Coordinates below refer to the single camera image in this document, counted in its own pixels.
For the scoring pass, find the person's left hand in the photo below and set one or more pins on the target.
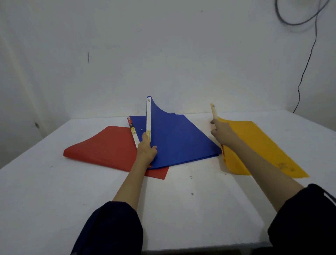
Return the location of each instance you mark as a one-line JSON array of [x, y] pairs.
[[145, 153]]

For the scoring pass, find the person's right hand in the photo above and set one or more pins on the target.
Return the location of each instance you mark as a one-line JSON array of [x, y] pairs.
[[224, 134]]

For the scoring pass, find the blue folder dark spine label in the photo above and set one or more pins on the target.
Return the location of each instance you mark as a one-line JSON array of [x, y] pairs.
[[139, 123]]

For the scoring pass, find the blue folder white spine label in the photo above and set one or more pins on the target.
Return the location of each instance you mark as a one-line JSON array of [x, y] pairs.
[[178, 139]]

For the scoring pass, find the yellow folder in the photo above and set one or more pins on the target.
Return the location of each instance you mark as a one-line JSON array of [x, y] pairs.
[[262, 147]]

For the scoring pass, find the red folder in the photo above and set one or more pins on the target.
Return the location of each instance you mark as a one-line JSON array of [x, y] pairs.
[[105, 149]]

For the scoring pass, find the person's right forearm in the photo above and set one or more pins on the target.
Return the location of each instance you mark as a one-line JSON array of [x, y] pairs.
[[262, 170]]

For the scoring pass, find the person's left forearm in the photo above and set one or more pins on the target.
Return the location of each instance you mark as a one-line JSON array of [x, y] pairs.
[[131, 184]]

